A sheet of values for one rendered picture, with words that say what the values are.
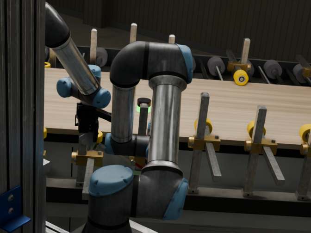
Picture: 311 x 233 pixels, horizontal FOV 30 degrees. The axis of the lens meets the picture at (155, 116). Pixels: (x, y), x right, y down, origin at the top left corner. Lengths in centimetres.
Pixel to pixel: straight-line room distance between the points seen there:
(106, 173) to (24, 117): 29
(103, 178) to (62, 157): 126
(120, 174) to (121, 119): 37
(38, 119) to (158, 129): 36
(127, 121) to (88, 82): 25
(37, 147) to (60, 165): 133
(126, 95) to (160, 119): 22
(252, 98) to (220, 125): 46
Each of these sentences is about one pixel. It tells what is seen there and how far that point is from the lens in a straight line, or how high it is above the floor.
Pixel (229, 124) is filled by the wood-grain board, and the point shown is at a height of 90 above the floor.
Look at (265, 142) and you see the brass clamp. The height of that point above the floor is 97.
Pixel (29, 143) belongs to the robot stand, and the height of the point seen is 138.
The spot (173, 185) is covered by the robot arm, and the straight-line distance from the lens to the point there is 156.
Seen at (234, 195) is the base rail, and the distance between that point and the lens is 266.
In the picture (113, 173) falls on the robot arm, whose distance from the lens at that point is 157.
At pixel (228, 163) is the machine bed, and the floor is 74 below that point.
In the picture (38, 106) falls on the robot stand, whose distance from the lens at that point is 144.
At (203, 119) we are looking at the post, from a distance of 247.
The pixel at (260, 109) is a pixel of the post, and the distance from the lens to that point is 249.
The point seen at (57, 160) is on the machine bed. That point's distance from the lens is 281.
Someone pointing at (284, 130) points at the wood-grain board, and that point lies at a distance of 290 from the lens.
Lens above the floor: 204
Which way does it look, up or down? 24 degrees down
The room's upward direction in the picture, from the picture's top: 6 degrees clockwise
